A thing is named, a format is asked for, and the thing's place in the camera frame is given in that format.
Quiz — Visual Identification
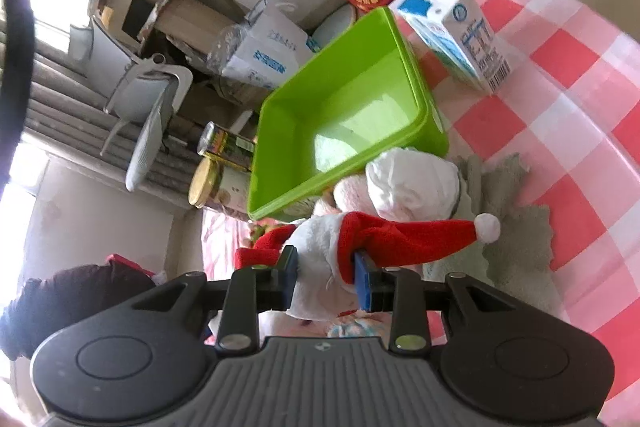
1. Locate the santa hat plush doll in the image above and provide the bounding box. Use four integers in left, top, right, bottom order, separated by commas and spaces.
233, 147, 500, 321

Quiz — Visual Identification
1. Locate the red white checkered tablecloth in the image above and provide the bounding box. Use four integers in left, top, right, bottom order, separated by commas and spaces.
200, 0, 640, 425

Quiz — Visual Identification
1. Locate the blue white milk carton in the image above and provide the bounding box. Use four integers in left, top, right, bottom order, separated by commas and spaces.
390, 0, 511, 94

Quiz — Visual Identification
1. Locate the gold lid cookie jar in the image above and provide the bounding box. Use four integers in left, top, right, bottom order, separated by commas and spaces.
188, 157, 250, 221

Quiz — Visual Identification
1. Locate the black yellow tin can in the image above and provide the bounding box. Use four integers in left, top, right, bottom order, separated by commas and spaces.
196, 121, 255, 171

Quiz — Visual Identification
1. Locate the green plastic bin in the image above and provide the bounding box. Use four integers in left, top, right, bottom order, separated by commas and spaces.
247, 8, 449, 221

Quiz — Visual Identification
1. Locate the grey green cloth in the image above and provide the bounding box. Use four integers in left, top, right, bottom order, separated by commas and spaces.
422, 154, 561, 315

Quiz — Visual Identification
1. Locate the white cardboard box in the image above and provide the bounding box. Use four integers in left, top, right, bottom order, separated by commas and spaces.
220, 4, 320, 90

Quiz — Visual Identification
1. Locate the white office chair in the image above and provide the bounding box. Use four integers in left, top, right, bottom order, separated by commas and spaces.
98, 54, 194, 193

